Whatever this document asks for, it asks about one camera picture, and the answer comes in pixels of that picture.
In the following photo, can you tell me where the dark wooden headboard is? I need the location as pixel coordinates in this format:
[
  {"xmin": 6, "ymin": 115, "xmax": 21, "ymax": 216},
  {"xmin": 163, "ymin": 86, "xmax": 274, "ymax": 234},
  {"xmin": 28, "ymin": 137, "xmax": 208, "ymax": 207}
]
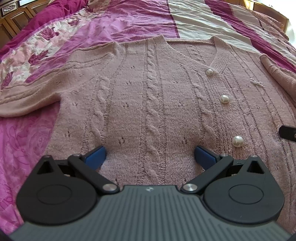
[{"xmin": 1, "ymin": 0, "xmax": 50, "ymax": 48}]

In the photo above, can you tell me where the pink magenta striped bedspread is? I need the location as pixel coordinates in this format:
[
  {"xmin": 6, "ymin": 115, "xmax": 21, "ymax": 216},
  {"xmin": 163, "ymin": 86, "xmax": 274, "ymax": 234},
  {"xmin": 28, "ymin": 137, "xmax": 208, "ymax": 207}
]
[{"xmin": 1, "ymin": 1, "xmax": 295, "ymax": 233}]

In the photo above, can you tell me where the pink cable-knit cardigan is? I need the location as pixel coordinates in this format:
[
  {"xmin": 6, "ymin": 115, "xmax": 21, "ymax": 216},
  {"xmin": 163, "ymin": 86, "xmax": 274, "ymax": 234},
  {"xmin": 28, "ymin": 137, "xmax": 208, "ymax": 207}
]
[{"xmin": 1, "ymin": 36, "xmax": 295, "ymax": 232}]

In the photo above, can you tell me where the pink knit garment far corner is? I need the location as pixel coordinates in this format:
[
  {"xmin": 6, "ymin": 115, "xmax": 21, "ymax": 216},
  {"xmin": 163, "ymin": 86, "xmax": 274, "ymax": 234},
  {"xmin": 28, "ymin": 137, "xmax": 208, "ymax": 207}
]
[{"xmin": 242, "ymin": 6, "xmax": 289, "ymax": 41}]

